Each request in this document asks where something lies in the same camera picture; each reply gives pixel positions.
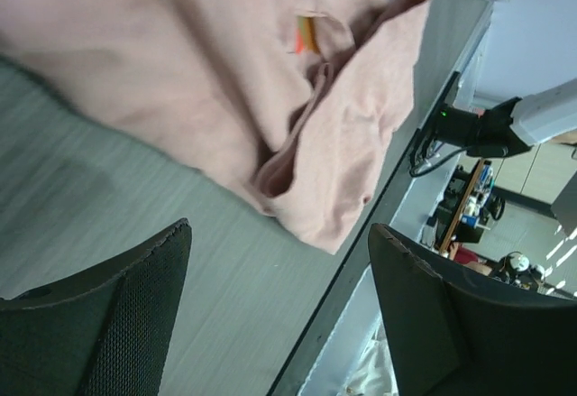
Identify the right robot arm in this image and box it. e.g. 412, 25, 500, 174
433, 79, 576, 159

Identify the pink printed t-shirt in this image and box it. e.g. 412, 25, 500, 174
1, 0, 431, 253

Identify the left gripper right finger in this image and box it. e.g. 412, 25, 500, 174
368, 224, 576, 395

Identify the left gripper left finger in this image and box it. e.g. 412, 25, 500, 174
1, 218, 192, 395

